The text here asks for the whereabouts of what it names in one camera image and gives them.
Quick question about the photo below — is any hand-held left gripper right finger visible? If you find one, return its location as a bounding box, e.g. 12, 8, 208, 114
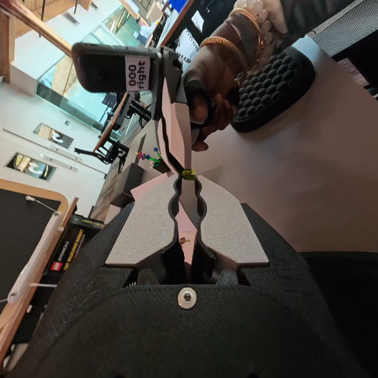
190, 175, 270, 271

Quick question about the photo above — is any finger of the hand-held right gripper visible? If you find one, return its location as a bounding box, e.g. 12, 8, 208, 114
167, 71, 195, 176
153, 89, 181, 173

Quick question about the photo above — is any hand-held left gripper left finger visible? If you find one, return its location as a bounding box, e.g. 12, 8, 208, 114
105, 176, 179, 269

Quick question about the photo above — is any wooden background desk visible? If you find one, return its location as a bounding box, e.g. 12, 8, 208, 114
95, 89, 132, 155

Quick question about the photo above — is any grey desk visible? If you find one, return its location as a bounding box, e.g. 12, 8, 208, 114
92, 36, 378, 254

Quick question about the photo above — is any person's right hand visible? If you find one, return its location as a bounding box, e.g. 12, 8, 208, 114
183, 37, 251, 152

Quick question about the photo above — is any LEGO flower bouquet in pot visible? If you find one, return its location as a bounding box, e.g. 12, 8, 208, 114
135, 147, 173, 175

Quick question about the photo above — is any instruction booklet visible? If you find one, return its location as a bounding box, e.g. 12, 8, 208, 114
130, 176, 204, 266

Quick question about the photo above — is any flat black box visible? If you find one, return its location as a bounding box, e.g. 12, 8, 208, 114
109, 163, 155, 208

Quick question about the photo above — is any black office chair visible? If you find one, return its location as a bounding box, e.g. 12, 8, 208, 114
74, 139, 127, 167

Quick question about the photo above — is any black product box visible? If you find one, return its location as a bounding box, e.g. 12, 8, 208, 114
44, 215, 108, 277

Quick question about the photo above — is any gold bangle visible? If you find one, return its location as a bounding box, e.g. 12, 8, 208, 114
200, 36, 238, 52
229, 7, 267, 54

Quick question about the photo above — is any black wrist rest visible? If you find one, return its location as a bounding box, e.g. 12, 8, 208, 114
231, 46, 316, 134

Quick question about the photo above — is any grey perforated metal case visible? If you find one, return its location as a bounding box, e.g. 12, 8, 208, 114
307, 0, 378, 58

